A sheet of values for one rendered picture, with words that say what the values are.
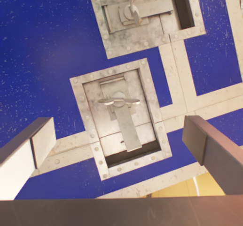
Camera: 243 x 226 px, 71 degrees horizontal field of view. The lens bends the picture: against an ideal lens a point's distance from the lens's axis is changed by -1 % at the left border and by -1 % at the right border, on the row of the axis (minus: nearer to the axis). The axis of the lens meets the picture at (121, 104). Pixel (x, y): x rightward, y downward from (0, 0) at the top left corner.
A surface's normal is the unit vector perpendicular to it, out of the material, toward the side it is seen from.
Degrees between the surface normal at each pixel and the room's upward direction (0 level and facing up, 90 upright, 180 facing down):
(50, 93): 90
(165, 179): 90
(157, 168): 90
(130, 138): 115
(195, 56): 90
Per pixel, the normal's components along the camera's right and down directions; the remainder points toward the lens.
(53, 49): 0.14, 0.07
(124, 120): 0.01, -0.33
